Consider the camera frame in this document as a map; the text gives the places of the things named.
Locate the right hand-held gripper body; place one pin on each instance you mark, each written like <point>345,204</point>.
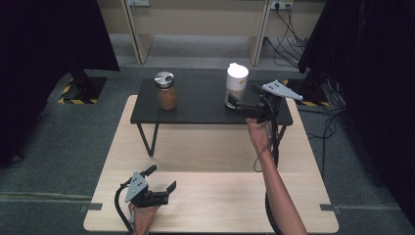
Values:
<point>272,104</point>

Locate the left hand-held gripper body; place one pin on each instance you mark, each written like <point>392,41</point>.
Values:
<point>138,191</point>

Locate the white lidded cup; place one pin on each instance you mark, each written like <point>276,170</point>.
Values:
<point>237,76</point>

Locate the black shelf with metal legs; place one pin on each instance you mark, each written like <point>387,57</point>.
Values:
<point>199,104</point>

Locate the glass jar with metal lid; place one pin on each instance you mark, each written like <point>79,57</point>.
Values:
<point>167,98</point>

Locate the person's left hand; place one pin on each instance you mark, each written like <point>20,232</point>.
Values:
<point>143,218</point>

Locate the person's right hand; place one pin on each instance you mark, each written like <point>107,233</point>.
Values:
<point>259,135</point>

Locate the stand base with hazard tape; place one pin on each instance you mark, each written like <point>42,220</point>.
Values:
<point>84,93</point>
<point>310,94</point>

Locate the grey floor tape strip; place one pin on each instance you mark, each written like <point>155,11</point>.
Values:
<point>330,208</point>
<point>92,207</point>

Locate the black curtain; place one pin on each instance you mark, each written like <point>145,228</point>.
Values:
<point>39,65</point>
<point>375,81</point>

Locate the pale wooden frame post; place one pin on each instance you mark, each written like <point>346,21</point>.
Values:
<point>138,32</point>
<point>259,32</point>

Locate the white wall power outlet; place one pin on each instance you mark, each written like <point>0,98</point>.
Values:
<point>281,4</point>
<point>139,2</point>

